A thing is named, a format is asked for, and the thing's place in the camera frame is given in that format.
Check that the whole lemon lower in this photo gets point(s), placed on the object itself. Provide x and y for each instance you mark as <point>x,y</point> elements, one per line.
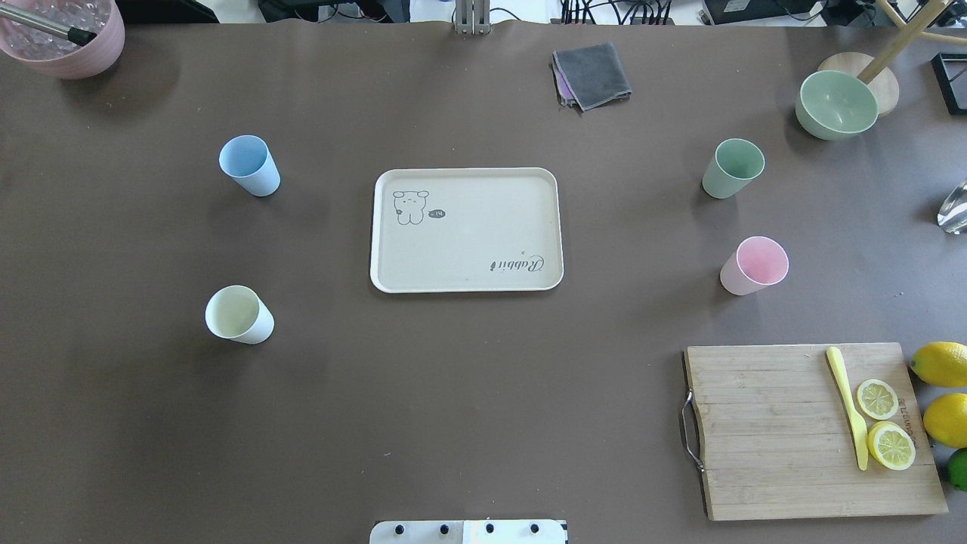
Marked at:
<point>945,420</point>

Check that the grey folded cloth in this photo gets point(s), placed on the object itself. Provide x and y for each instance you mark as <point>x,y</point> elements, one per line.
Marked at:
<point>588,77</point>

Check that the aluminium frame post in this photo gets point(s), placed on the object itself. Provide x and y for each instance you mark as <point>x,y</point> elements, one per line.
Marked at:
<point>472,17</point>

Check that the whole lemon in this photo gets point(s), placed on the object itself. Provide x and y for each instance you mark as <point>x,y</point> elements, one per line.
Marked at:
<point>941,364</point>
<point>945,420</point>

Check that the green bowl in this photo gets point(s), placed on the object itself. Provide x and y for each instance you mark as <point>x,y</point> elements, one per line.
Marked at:
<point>834,105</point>

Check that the whole lemon upper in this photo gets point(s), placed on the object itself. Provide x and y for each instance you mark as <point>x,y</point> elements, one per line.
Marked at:
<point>941,364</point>

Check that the pink cup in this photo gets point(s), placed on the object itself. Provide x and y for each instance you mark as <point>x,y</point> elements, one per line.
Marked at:
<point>757,262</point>

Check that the lemon slice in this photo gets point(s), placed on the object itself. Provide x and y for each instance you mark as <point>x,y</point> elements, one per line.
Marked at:
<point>890,445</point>
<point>877,399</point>

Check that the pink bowl with ice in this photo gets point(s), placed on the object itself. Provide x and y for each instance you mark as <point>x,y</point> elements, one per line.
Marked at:
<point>59,57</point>

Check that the white cup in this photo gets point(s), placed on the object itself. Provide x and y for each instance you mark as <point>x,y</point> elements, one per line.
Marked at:
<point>237,313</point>

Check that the clear glass mug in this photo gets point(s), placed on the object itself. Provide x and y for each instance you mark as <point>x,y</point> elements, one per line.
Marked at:
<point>951,216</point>

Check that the black framed mirror tray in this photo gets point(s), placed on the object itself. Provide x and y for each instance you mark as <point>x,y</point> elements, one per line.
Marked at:
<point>947,68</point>

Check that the yellow plastic knife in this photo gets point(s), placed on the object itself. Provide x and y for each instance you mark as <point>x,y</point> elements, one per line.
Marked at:
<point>857,424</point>

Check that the lemon slice upper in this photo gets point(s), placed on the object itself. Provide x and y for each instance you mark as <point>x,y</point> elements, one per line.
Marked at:
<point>877,399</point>

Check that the lemon slice lower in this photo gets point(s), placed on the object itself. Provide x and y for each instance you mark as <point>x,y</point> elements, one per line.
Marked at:
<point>890,445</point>

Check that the metal ice scoop handle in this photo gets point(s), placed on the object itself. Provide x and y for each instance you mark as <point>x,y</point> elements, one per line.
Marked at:
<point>68,33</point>

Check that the green lime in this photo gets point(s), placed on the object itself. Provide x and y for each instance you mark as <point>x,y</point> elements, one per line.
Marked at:
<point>957,470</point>

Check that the wooden cup stand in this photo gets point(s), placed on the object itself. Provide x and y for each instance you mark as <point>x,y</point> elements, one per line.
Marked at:
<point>875,71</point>

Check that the light blue cup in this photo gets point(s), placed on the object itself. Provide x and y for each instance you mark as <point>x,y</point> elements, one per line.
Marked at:
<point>247,159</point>

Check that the beige rabbit tray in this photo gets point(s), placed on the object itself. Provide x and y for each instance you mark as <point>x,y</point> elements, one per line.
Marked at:
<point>466,230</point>

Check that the wooden cutting board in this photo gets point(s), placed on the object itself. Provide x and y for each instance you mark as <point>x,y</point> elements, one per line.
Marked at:
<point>773,441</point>

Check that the green cup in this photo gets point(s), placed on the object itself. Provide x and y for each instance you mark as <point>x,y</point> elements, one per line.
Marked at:
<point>736,162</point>

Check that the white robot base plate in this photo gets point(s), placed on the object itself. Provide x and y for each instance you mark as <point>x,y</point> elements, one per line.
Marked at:
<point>471,531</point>

